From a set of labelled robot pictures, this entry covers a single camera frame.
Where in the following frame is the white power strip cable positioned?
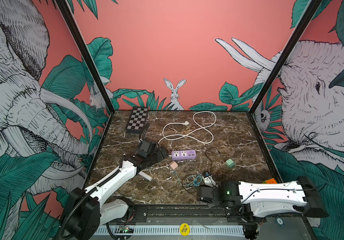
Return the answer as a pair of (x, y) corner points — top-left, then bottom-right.
(158, 110), (217, 145)

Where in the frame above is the colourful Rubik's cube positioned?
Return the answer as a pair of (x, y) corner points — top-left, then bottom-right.
(263, 178), (277, 184)

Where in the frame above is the purple power strip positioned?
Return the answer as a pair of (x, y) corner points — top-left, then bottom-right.
(172, 150), (196, 161)

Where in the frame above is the yellow round sticker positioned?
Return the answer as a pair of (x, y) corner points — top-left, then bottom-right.
(179, 223), (190, 236)

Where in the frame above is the black enclosure corner post left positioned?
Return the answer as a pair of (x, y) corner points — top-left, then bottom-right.
(55, 0), (115, 115)

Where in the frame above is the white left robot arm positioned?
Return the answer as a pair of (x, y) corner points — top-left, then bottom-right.
(54, 138), (169, 240)

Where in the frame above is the teal USB cable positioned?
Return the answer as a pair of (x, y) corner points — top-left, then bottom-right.
(171, 169), (205, 187)

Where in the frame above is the white electric toothbrush near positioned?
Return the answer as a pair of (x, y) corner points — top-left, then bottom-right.
(139, 171), (153, 181)

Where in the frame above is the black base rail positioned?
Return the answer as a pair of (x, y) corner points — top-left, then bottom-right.
(117, 204), (267, 226)

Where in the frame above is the green cube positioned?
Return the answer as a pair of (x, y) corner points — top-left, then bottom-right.
(225, 158), (235, 169)

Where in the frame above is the black white chessboard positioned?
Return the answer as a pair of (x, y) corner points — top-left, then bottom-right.
(126, 107), (149, 134)

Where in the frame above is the black thin cable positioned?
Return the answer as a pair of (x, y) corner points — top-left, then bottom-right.
(181, 146), (221, 190)

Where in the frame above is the pink USB charger cube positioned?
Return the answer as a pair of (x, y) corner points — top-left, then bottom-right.
(170, 161), (178, 170)

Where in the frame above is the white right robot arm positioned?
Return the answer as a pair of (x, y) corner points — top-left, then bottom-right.
(197, 176), (329, 218)

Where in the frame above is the black enclosure corner post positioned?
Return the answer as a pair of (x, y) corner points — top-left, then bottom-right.
(55, 0), (115, 115)
(248, 0), (322, 116)

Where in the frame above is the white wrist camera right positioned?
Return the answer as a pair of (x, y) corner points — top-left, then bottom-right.
(204, 176), (217, 188)

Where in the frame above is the black enclosure corner post right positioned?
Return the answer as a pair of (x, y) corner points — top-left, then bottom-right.
(248, 0), (322, 116)

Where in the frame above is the white slotted cable duct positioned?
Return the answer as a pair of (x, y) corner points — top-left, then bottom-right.
(110, 225), (244, 237)

